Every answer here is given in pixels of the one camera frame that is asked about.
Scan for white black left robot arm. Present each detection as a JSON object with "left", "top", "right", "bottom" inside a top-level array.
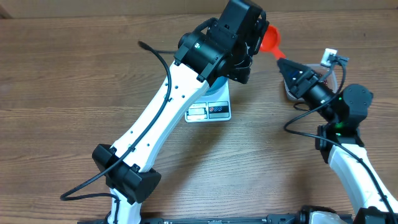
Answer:
[{"left": 92, "top": 1, "right": 269, "bottom": 223}]

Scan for blue metal bowl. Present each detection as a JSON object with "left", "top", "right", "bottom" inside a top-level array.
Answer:
[{"left": 206, "top": 77, "right": 228, "bottom": 95}]

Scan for orange scoop with blue handle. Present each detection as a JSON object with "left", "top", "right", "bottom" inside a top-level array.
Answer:
[{"left": 259, "top": 25, "right": 287, "bottom": 62}]

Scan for clear plastic container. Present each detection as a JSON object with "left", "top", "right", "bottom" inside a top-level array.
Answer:
[{"left": 284, "top": 63, "right": 339, "bottom": 102}]

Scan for white digital kitchen scale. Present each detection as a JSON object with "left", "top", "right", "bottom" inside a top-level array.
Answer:
[{"left": 184, "top": 80, "right": 232, "bottom": 123}]

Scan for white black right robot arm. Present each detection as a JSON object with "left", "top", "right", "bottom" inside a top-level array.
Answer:
[{"left": 277, "top": 58, "right": 397, "bottom": 223}]

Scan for red beans in container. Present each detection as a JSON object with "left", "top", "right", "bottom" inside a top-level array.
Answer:
[{"left": 315, "top": 72, "right": 329, "bottom": 85}]

